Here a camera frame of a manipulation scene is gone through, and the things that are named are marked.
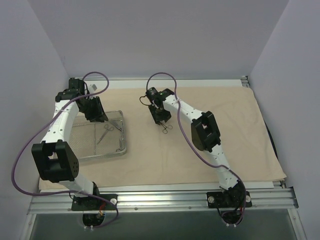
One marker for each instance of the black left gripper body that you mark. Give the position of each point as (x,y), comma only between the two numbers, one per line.
(93,110)

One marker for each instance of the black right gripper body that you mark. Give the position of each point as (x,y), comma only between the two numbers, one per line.
(160,116)

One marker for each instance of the steel surgical scissors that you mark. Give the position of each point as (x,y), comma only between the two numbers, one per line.
(107,129)

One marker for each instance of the wire mesh instrument tray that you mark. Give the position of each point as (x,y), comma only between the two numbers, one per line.
(84,136)

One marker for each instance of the beige cloth wrap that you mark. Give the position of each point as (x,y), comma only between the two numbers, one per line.
(157,158)

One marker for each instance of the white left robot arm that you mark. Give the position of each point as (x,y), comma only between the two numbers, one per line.
(54,158)

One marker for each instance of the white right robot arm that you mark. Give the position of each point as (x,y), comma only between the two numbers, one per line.
(199,129)

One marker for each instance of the steel forceps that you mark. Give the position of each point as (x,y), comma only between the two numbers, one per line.
(117,125)

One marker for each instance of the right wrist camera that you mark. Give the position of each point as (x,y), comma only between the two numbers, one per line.
(152,94)

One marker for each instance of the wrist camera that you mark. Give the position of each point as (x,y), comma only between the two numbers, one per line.
(152,94)
(92,88)

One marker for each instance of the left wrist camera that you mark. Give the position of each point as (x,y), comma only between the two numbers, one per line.
(92,88)

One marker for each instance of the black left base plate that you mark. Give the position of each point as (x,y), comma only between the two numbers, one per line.
(94,204)

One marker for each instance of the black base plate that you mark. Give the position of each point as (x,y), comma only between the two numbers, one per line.
(94,204)
(225,199)

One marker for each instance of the aluminium table edge rail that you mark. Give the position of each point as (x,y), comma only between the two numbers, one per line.
(245,81)

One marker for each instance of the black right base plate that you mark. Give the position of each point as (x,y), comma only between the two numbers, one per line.
(225,199)

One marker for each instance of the aluminium front rail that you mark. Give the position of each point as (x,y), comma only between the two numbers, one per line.
(169,201)

